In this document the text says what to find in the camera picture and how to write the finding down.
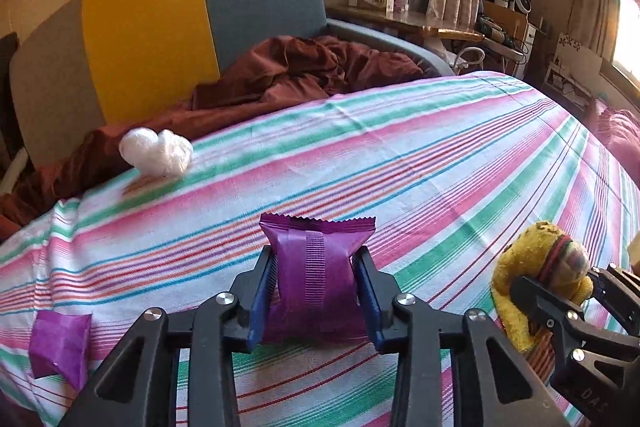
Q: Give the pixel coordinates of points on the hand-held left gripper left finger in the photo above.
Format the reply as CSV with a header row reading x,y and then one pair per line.
x,y
260,302

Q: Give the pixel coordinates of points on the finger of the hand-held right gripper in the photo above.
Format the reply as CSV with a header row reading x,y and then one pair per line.
x,y
565,332
617,292

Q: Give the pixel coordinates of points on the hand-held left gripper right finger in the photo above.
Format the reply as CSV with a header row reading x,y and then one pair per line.
x,y
367,302

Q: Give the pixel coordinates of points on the purple snack packet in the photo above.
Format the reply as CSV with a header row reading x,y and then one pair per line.
x,y
315,267
60,347

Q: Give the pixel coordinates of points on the yellow plush toy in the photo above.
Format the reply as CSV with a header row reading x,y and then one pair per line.
x,y
525,257

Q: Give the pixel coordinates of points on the striped blanket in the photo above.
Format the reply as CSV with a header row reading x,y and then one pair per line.
x,y
400,157

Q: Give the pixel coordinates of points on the maroon cloth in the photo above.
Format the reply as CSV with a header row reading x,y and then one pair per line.
x,y
300,72

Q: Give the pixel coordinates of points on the white board with flower print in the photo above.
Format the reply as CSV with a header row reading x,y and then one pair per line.
x,y
575,62

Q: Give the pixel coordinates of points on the side window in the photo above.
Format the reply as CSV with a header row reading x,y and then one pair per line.
x,y
627,32

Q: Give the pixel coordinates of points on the white plastic hoop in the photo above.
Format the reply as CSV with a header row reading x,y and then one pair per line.
x,y
467,57

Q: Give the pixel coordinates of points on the wooden desk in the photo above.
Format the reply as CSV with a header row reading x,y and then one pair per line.
x,y
400,24

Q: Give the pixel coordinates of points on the cluttered wooden side shelf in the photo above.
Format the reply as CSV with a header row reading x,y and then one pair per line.
x,y
505,22

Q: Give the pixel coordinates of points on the yellow and blue armchair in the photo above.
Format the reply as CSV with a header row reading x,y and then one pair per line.
x,y
150,22

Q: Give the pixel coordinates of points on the small purple and white box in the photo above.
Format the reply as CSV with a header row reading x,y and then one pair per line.
x,y
401,2

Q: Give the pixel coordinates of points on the small white fan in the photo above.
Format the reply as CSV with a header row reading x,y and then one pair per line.
x,y
521,3

